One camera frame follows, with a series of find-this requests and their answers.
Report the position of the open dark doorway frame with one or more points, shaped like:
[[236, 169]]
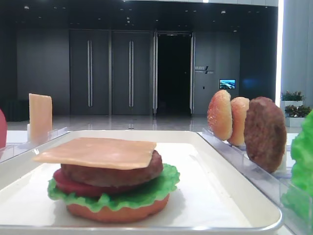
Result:
[[173, 64]]

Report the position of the green lettuce leaf on tray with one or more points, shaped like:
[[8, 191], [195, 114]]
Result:
[[145, 195]]

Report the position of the lower potted plant box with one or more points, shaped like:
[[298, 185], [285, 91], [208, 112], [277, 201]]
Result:
[[295, 115]]

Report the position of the white metal tray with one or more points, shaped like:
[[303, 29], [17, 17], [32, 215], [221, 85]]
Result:
[[212, 197]]

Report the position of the brown meat patty on tray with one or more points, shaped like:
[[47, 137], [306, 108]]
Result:
[[104, 177]]

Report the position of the upright brown meat patty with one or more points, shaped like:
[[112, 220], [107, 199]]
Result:
[[265, 133]]

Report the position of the upright green lettuce leaf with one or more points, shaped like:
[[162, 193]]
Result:
[[302, 171]]

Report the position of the orange cheese slice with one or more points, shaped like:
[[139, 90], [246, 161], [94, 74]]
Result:
[[100, 153], [40, 116]]

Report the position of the right sesame bun half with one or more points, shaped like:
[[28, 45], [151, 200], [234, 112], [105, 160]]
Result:
[[239, 107]]

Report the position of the red tomato slice on tray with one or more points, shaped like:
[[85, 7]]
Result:
[[68, 186]]

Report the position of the small wall screen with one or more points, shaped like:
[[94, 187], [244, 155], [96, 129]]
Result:
[[227, 84]]

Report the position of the bottom bun on tray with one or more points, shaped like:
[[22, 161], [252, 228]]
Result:
[[124, 215]]

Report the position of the left sesame bun half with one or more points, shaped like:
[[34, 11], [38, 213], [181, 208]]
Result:
[[219, 115]]

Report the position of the upper potted plant box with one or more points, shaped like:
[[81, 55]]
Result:
[[291, 98]]

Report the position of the upright red tomato slice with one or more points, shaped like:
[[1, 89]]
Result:
[[3, 130]]

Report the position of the sesame bun half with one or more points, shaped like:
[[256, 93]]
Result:
[[239, 107], [219, 115]]

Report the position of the potted plant box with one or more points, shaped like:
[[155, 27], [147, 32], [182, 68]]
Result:
[[295, 115], [291, 98]]

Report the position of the dark double door left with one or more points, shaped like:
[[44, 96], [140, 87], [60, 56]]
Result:
[[110, 72]]

